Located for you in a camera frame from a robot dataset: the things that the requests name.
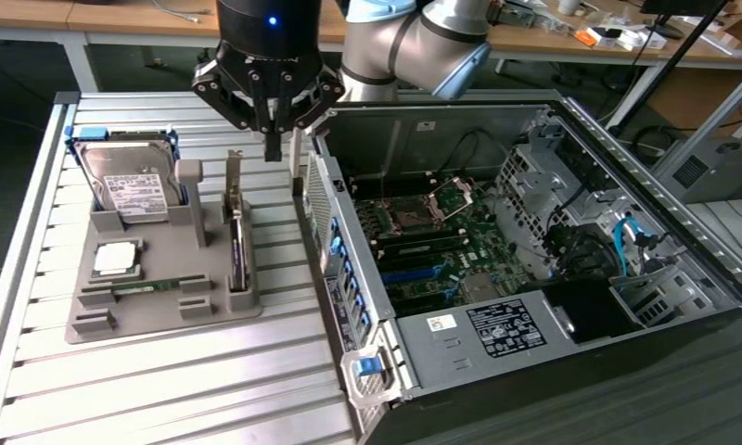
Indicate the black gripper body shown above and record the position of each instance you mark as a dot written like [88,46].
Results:
[265,41]

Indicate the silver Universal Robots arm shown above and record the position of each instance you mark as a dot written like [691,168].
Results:
[376,41]

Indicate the open black PC case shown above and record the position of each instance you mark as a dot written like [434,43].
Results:
[312,185]

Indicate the blue disk carrier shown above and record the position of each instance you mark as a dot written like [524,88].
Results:
[90,134]

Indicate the silver hard disk drive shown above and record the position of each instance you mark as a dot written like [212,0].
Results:
[129,181]

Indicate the CPU socket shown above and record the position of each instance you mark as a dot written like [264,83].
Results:
[408,215]

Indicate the metal socket cover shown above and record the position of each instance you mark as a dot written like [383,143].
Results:
[454,194]

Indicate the black RAM slot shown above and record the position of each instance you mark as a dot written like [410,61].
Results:
[423,252]
[416,241]

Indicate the grey plastic parts rack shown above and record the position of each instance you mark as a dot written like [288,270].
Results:
[160,259]

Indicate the grey metal device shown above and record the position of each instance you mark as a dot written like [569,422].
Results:
[519,16]

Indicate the silver CPU chip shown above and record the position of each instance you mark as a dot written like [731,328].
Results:
[113,257]

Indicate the blue expansion slot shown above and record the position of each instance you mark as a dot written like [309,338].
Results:
[408,275]

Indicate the green motherboard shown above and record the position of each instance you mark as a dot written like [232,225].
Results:
[488,245]

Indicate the green RAM stick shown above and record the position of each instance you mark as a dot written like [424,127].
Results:
[136,287]

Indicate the white cup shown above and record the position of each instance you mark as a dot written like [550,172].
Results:
[570,5]

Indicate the orange box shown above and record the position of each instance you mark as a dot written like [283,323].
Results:
[587,37]

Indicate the white box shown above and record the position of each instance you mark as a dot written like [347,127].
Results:
[646,41]

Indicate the black slanted pole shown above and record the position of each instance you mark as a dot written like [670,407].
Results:
[674,60]

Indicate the grey power supply unit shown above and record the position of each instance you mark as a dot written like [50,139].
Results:
[444,352]

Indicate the black monitor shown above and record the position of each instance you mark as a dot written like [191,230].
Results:
[667,28]

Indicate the blue case latch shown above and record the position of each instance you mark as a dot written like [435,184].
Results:
[366,367]

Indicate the cluttered wooden desk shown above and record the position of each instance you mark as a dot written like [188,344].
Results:
[705,56]

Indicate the grey computer tower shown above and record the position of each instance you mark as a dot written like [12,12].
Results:
[717,171]

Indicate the silver disk bay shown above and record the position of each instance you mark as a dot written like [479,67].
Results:
[662,296]

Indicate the wooden desk white frame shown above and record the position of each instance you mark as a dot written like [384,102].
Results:
[129,18]

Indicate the aluminium profile frame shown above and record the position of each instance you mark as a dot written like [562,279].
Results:
[738,99]

